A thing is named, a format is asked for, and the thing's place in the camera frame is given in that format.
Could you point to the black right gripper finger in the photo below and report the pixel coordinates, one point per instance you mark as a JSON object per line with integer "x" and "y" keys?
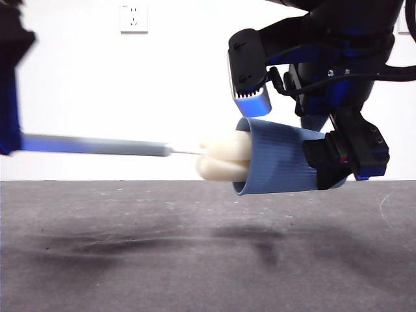
{"x": 328, "y": 152}
{"x": 313, "y": 123}

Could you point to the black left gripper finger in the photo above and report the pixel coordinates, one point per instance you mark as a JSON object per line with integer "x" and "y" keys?
{"x": 9, "y": 107}

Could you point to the blue ribbed plastic cup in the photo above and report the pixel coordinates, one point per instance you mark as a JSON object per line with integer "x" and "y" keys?
{"x": 276, "y": 152}

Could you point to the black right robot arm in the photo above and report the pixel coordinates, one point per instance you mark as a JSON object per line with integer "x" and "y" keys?
{"x": 351, "y": 16}

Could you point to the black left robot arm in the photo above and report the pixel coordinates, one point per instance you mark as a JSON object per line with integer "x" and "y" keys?
{"x": 14, "y": 35}

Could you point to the pale grey camera box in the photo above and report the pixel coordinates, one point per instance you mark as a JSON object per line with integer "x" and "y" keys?
{"x": 253, "y": 105}

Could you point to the white wall socket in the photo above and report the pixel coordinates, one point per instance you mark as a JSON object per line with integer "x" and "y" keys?
{"x": 402, "y": 27}
{"x": 134, "y": 19}

